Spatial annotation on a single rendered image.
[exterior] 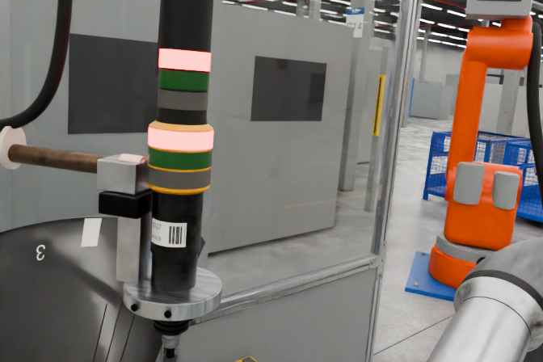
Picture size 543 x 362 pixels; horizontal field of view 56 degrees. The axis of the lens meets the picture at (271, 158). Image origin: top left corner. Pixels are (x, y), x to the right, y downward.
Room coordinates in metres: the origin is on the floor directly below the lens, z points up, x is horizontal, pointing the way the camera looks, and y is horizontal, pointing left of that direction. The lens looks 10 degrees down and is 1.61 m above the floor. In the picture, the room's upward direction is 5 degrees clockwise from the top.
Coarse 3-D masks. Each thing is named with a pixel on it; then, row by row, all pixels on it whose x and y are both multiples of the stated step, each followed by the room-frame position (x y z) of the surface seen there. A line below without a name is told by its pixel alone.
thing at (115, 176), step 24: (120, 168) 0.34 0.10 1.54; (144, 168) 0.35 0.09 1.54; (120, 192) 0.34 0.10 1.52; (144, 192) 0.35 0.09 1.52; (120, 216) 0.33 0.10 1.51; (144, 216) 0.34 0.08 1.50; (120, 240) 0.34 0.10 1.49; (144, 240) 0.34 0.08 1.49; (120, 264) 0.34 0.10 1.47; (144, 264) 0.34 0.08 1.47; (144, 288) 0.33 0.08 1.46; (192, 288) 0.34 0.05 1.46; (216, 288) 0.34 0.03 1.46; (144, 312) 0.31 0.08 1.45; (168, 312) 0.31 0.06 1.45; (192, 312) 0.31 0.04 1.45
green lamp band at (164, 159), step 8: (152, 152) 0.33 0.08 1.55; (160, 152) 0.32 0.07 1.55; (168, 152) 0.32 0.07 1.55; (176, 152) 0.32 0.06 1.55; (200, 152) 0.33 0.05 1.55; (208, 152) 0.34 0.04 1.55; (152, 160) 0.33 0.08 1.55; (160, 160) 0.32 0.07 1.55; (168, 160) 0.32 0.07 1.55; (176, 160) 0.32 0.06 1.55; (184, 160) 0.32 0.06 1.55; (192, 160) 0.33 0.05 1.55; (200, 160) 0.33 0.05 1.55; (208, 160) 0.34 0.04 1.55; (168, 168) 0.32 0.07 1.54; (176, 168) 0.32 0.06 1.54; (184, 168) 0.32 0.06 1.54; (192, 168) 0.33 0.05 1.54; (200, 168) 0.33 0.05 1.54
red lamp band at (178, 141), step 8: (152, 128) 0.33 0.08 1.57; (152, 136) 0.33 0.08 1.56; (160, 136) 0.32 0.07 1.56; (168, 136) 0.32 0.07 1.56; (176, 136) 0.32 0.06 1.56; (184, 136) 0.32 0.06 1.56; (192, 136) 0.33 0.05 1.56; (200, 136) 0.33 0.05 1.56; (208, 136) 0.34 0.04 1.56; (152, 144) 0.33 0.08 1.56; (160, 144) 0.32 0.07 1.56; (168, 144) 0.32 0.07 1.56; (176, 144) 0.32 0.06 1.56; (184, 144) 0.32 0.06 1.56; (192, 144) 0.33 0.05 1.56; (200, 144) 0.33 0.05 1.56; (208, 144) 0.34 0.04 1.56
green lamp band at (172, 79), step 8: (160, 72) 0.33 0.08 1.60; (168, 72) 0.33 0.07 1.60; (176, 72) 0.33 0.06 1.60; (184, 72) 0.33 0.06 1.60; (192, 72) 0.33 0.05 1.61; (160, 80) 0.33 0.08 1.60; (168, 80) 0.33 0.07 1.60; (176, 80) 0.33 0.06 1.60; (184, 80) 0.33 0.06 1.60; (192, 80) 0.33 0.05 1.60; (200, 80) 0.33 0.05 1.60; (208, 80) 0.34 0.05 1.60; (176, 88) 0.33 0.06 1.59; (184, 88) 0.33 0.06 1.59; (192, 88) 0.33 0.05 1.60; (200, 88) 0.33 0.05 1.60
